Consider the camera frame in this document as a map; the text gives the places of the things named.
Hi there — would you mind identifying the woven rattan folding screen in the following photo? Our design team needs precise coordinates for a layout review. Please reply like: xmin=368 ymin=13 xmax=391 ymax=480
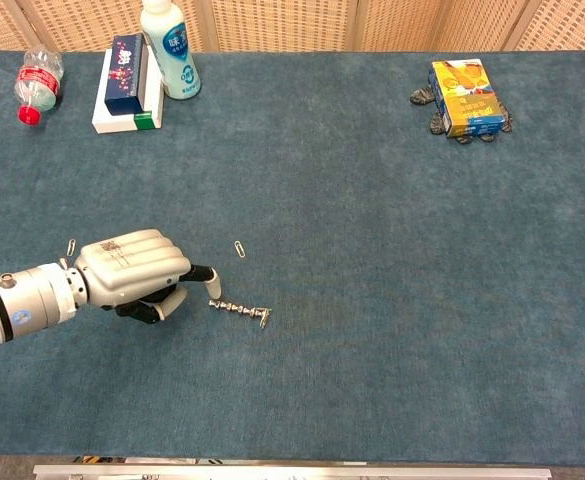
xmin=0 ymin=0 xmax=585 ymax=54

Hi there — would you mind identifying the dark blue printed carton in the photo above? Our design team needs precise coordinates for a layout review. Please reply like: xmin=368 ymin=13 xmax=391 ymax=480
xmin=103 ymin=33 xmax=150 ymax=118

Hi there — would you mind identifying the white light-blue drink bottle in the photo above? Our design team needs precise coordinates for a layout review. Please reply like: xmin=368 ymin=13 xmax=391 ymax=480
xmin=138 ymin=0 xmax=203 ymax=101

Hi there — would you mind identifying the white flat box green corner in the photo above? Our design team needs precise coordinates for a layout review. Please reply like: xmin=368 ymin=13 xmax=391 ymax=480
xmin=91 ymin=47 xmax=166 ymax=136

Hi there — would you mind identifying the clear plastic bottle red cap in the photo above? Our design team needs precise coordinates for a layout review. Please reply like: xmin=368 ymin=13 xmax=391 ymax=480
xmin=13 ymin=45 xmax=66 ymax=127

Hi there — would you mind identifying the grey knitted glove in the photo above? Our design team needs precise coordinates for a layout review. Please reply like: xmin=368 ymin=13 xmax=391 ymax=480
xmin=409 ymin=84 xmax=515 ymax=147

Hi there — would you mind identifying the silver magnetic bead rod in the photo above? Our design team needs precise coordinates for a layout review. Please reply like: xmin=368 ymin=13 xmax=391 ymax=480
xmin=207 ymin=298 xmax=264 ymax=319

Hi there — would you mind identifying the yellow snack box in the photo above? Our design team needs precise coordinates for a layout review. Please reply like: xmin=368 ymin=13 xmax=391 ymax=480
xmin=428 ymin=58 xmax=508 ymax=140

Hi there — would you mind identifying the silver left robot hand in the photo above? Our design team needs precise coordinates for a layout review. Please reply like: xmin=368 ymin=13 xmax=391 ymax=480
xmin=72 ymin=228 xmax=222 ymax=326

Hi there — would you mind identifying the teal felt table cover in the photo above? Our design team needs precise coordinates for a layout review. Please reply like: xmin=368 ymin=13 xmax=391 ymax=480
xmin=0 ymin=48 xmax=585 ymax=468

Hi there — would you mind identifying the aluminium profile rail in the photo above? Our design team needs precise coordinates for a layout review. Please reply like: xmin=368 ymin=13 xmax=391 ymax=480
xmin=32 ymin=463 xmax=554 ymax=480

